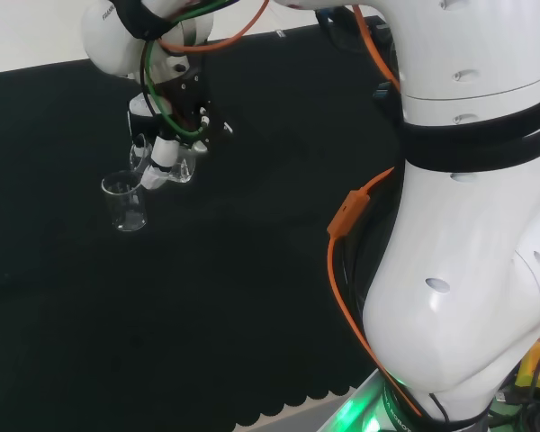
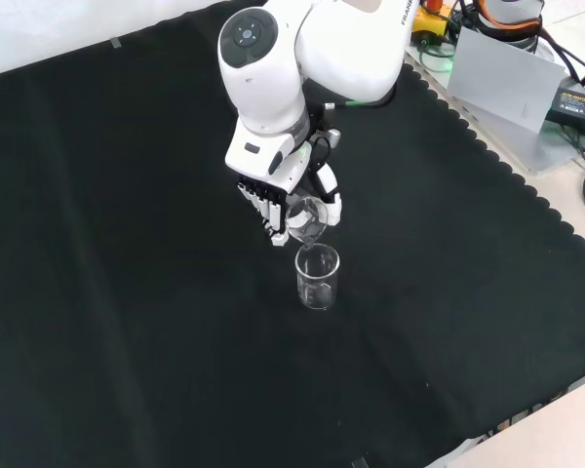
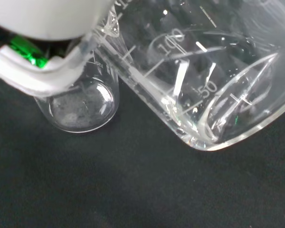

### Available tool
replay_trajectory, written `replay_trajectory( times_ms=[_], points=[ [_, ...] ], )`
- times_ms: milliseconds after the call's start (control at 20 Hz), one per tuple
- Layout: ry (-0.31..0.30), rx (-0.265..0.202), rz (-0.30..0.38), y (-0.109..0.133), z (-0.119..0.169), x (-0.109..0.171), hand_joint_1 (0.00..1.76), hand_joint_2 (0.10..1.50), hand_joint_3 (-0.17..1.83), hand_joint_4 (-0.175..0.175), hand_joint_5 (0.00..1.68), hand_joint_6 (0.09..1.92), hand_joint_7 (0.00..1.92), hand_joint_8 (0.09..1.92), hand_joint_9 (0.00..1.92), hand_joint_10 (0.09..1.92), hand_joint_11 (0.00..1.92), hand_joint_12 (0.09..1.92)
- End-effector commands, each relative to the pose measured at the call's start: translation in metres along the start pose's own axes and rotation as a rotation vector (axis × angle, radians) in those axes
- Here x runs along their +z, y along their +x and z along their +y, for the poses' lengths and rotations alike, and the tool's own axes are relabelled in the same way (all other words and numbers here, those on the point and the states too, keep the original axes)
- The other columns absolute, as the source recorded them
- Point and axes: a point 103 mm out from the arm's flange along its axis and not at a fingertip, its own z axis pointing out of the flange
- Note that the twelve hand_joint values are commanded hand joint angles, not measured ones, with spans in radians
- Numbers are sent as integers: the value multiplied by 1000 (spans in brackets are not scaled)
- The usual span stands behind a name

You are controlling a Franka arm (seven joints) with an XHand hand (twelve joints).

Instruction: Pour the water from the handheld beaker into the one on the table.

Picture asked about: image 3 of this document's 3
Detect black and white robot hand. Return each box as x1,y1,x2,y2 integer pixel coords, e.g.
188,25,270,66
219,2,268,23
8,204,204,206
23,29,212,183
0,0,117,97

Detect small clear glass beaker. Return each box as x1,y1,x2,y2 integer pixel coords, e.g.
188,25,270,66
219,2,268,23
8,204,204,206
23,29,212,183
33,35,121,133

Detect black bench cloth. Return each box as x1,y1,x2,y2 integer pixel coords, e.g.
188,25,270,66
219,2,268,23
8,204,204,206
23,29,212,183
0,76,285,228

